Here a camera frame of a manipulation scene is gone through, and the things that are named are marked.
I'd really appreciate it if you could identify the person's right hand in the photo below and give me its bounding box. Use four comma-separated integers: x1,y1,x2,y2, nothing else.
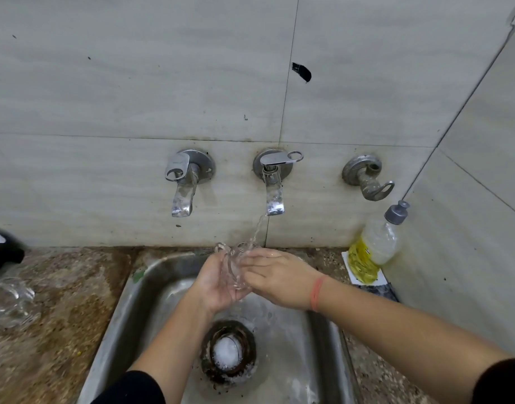
239,247,324,312

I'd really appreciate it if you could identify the person's left hand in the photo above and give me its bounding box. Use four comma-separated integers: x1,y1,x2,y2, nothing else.
192,250,253,315

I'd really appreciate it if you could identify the clear glass cup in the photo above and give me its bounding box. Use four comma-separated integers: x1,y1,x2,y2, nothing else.
214,241,260,291
0,277,40,332

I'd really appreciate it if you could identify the yellow dish soap bottle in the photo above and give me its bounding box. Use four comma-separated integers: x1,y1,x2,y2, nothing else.
348,200,411,285

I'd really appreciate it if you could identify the dark speckled sponge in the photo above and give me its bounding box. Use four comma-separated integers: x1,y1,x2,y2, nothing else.
358,283,399,302

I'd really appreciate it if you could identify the black dish rack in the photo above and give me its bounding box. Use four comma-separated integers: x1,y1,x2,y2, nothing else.
0,228,26,282

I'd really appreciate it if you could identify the person's right forearm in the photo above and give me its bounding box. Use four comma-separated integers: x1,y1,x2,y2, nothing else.
314,276,515,404

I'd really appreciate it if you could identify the person's left forearm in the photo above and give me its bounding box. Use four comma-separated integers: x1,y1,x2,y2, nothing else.
129,300,216,404

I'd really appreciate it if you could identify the orange wrist thread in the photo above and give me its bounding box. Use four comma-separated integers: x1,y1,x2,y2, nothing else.
309,274,328,313

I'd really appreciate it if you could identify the metal sink drain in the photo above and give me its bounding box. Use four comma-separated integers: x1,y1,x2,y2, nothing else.
200,320,257,384

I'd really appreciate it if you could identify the stainless steel sink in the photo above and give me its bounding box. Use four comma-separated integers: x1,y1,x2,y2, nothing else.
76,250,361,404

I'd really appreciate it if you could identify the black tape piece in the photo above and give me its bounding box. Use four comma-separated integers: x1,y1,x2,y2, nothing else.
292,62,312,84

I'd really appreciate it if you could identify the black right sleeve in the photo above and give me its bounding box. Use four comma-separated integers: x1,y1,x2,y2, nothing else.
472,358,515,404

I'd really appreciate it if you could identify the chrome wall tap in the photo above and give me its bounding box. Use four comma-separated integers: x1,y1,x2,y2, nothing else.
164,149,216,218
252,148,304,217

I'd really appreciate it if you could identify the grey wall valve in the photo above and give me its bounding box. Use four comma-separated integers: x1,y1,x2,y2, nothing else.
341,154,396,202

